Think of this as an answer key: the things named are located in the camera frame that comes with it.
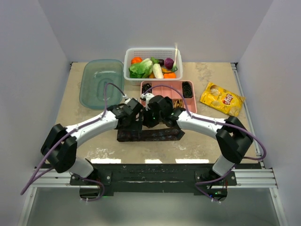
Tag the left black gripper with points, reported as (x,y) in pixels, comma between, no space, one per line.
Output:
(136,125)

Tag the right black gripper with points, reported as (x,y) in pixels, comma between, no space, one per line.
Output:
(146,122)

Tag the dark patterned necktie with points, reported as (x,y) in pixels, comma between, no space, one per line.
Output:
(169,134)

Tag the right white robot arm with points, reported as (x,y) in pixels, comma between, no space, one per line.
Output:
(232,137)

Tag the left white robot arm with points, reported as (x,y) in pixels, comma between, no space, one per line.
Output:
(60,146)

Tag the rolled yellow tie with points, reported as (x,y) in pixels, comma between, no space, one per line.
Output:
(178,103)

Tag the rolled black tie left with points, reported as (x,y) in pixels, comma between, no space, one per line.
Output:
(145,87)

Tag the rolled black tie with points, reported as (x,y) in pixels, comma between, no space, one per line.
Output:
(145,87)
(187,90)

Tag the pink divided organizer tray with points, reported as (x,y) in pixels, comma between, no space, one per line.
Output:
(170,89)

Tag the white daikon radish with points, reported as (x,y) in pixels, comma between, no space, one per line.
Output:
(157,71)

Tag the rolled black tie right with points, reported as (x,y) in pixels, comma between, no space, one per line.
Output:
(187,90)

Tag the green lettuce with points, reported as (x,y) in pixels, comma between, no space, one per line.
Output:
(141,70)

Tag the green onion stalk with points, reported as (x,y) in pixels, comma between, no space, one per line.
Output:
(174,68)

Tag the dark eggplant toy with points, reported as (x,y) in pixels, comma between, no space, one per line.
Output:
(161,62)

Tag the purple onion toy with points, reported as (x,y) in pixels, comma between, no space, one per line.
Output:
(168,63)

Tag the teal transparent container lid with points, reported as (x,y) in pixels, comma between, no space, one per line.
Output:
(100,82)

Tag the orange pumpkin toy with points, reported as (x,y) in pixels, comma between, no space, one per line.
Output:
(136,60)

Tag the white plastic basket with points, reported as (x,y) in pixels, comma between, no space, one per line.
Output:
(148,52)

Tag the yellow chips bag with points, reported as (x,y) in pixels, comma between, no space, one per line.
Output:
(222,100)

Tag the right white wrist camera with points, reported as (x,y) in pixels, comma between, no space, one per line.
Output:
(146,98)

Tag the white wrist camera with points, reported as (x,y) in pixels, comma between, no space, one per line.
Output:
(126,99)
(146,98)

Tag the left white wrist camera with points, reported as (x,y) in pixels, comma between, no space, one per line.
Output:
(126,99)

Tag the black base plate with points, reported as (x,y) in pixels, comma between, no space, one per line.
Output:
(153,178)

